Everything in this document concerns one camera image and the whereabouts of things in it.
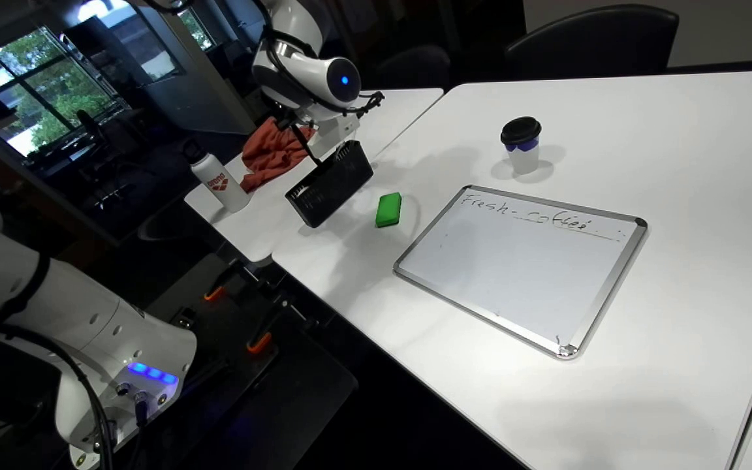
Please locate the red cloth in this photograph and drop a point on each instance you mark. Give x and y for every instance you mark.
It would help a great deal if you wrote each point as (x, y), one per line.
(261, 158)

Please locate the green sponge block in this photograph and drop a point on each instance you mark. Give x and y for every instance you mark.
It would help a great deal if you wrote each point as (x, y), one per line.
(387, 210)

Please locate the black utensil holder box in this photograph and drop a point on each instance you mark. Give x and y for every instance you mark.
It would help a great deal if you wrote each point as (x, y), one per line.
(327, 191)

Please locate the small framed whiteboard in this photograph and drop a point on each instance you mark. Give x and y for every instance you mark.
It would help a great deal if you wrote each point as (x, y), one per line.
(520, 265)

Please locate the white bottle with red logo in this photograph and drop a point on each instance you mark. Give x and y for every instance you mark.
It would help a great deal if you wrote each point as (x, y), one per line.
(218, 187)

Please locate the orange black bar clamp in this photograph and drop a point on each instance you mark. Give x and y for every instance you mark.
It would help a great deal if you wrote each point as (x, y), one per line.
(259, 342)
(218, 293)

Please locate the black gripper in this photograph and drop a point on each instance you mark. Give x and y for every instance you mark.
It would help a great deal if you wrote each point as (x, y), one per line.
(327, 152)

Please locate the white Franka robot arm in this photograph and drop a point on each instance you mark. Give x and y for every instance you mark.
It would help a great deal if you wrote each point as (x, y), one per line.
(71, 323)

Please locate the black office chair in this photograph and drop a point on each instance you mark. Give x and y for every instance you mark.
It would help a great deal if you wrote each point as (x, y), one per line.
(593, 39)
(410, 68)

